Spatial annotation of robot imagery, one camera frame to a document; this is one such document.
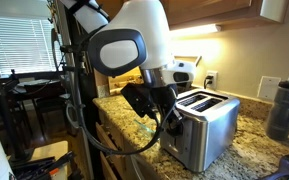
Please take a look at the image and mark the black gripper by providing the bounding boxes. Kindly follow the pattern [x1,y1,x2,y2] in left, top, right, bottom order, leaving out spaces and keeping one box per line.
[151,84,180,136]

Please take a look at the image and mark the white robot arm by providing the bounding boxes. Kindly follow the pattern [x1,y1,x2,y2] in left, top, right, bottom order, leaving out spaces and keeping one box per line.
[60,0,195,121]

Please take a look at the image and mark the stainless steel two-slot toaster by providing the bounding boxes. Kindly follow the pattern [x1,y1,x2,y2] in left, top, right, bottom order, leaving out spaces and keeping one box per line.
[160,89,240,173]

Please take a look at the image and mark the wooden lower drawers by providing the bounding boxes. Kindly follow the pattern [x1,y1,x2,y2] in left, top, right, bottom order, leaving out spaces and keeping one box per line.
[96,110,127,180]

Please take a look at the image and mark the wooden cutting board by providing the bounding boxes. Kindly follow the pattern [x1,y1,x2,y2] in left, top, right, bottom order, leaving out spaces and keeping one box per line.
[93,66,145,98]

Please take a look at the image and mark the under-cabinet light bar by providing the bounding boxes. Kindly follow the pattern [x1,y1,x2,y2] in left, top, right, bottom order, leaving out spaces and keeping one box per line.
[170,24,221,37]

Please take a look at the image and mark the dark grey water bottle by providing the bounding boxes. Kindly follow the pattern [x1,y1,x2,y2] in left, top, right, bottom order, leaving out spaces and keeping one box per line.
[265,77,289,141]

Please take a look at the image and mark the wooden upper cabinets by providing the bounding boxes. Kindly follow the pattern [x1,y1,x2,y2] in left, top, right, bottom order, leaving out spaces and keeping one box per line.
[97,0,289,31]

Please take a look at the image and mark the black robot stand pole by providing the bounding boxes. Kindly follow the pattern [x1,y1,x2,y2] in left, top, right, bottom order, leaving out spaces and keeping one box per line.
[55,0,103,180]

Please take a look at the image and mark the dark dining table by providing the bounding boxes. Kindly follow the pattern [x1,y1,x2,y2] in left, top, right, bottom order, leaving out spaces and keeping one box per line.
[12,79,66,135]

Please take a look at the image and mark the white window blinds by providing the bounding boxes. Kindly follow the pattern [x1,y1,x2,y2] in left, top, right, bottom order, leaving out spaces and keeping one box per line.
[0,17,57,75]

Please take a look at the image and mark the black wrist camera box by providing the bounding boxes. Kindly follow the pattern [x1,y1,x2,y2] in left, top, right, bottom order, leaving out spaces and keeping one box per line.
[121,83,156,119]

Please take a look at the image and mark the black plug and cord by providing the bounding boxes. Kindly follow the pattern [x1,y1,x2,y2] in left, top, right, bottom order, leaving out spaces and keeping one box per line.
[203,75,214,90]

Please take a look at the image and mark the white wall power outlet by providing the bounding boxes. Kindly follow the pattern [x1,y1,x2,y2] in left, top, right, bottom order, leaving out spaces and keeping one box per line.
[206,70,218,90]

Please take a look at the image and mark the white wall switch plate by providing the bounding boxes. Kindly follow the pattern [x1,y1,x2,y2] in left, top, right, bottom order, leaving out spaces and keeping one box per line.
[257,76,280,100]

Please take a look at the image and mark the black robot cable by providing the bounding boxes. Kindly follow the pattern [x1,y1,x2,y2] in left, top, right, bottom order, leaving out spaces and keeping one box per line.
[72,49,177,157]

